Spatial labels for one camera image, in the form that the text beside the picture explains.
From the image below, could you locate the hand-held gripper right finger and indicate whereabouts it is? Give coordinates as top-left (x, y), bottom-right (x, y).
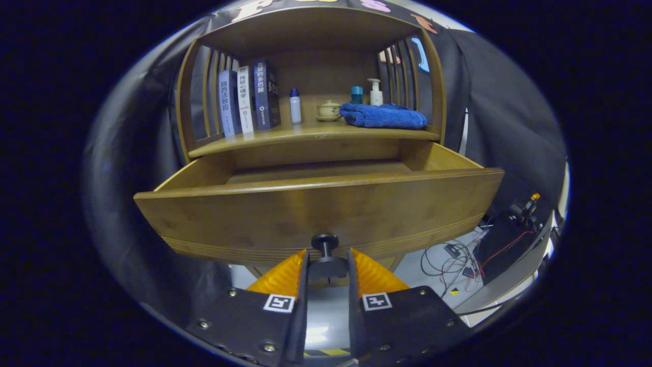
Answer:
top-left (348, 248), bottom-right (472, 365)

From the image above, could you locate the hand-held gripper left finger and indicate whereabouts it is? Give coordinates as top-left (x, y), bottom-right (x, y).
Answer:
top-left (186, 249), bottom-right (310, 367)

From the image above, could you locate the black drawer knob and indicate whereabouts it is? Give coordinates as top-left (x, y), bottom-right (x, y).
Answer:
top-left (307, 233), bottom-right (349, 281)

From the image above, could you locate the wooden drawer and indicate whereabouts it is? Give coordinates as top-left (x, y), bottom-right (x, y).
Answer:
top-left (133, 140), bottom-right (505, 266)

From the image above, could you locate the wooden countertop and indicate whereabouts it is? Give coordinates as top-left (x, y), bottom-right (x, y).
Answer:
top-left (187, 94), bottom-right (441, 159)

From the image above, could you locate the wooden cabinet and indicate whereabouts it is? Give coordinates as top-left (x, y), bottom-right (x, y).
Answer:
top-left (176, 5), bottom-right (448, 276)

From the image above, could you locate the black device with orange part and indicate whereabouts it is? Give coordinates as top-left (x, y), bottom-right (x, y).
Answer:
top-left (474, 193), bottom-right (546, 286)

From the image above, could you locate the blue folded towel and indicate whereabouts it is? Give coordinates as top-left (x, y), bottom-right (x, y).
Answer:
top-left (339, 103), bottom-right (427, 129)

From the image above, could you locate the cream lidded teacup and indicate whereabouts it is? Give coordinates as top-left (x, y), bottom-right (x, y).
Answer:
top-left (316, 99), bottom-right (342, 122)

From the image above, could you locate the white book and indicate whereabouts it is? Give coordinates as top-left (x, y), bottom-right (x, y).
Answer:
top-left (236, 65), bottom-right (257, 135)

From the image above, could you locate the pale blue book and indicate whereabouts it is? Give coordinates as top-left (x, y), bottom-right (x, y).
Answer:
top-left (218, 69), bottom-right (242, 138)

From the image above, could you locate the dark blue book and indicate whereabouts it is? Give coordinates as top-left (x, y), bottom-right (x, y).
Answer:
top-left (252, 59), bottom-right (282, 131)

